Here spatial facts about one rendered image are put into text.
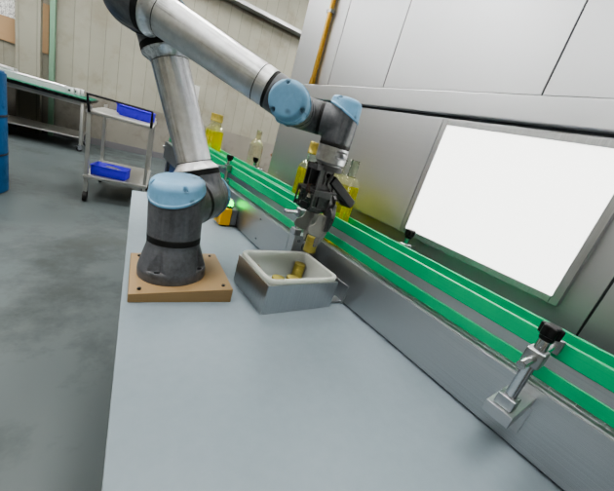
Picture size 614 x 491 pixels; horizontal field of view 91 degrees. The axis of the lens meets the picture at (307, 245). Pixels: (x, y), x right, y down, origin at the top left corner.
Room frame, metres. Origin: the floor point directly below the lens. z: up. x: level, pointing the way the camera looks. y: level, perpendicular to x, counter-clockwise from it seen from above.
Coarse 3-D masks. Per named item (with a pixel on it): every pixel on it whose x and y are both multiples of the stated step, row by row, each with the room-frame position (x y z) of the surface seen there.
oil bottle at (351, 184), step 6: (342, 180) 0.97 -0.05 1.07; (348, 180) 0.96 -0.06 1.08; (354, 180) 0.97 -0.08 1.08; (348, 186) 0.96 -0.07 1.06; (354, 186) 0.97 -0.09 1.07; (348, 192) 0.96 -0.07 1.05; (354, 192) 0.98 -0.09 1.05; (354, 198) 0.98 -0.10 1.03; (336, 204) 0.97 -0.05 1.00; (336, 210) 0.96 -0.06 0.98; (342, 210) 0.96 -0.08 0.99; (348, 210) 0.98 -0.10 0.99; (342, 216) 0.97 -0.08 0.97; (348, 216) 0.98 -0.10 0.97
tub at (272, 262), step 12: (252, 252) 0.77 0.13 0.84; (264, 252) 0.79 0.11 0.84; (276, 252) 0.82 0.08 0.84; (288, 252) 0.85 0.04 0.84; (300, 252) 0.87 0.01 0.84; (252, 264) 0.69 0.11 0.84; (264, 264) 0.79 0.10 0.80; (276, 264) 0.82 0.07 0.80; (288, 264) 0.85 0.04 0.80; (312, 264) 0.84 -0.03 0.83; (264, 276) 0.64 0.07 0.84; (312, 276) 0.83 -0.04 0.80; (324, 276) 0.80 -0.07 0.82
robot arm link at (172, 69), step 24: (144, 48) 0.74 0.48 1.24; (168, 48) 0.75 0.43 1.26; (168, 72) 0.75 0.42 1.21; (168, 96) 0.75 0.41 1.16; (192, 96) 0.78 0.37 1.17; (168, 120) 0.76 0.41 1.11; (192, 120) 0.77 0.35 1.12; (192, 144) 0.76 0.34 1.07; (192, 168) 0.74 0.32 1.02; (216, 168) 0.79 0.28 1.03; (216, 192) 0.76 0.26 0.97; (216, 216) 0.80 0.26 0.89
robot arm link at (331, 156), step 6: (324, 144) 0.75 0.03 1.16; (318, 150) 0.76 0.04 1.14; (324, 150) 0.75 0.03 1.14; (330, 150) 0.74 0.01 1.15; (336, 150) 0.74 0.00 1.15; (342, 150) 0.75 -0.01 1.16; (318, 156) 0.76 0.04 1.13; (324, 156) 0.75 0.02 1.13; (330, 156) 0.74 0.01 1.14; (336, 156) 0.74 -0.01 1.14; (342, 156) 0.75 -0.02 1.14; (318, 162) 0.76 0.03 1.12; (324, 162) 0.75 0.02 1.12; (330, 162) 0.74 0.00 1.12; (336, 162) 0.75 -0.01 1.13; (342, 162) 0.76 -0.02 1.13
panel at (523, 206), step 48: (480, 144) 0.85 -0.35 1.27; (528, 144) 0.78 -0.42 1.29; (576, 144) 0.71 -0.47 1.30; (432, 192) 0.91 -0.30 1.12; (480, 192) 0.82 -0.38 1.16; (528, 192) 0.74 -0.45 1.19; (576, 192) 0.68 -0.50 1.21; (480, 240) 0.78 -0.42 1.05; (528, 240) 0.71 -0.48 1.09; (576, 240) 0.65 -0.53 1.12
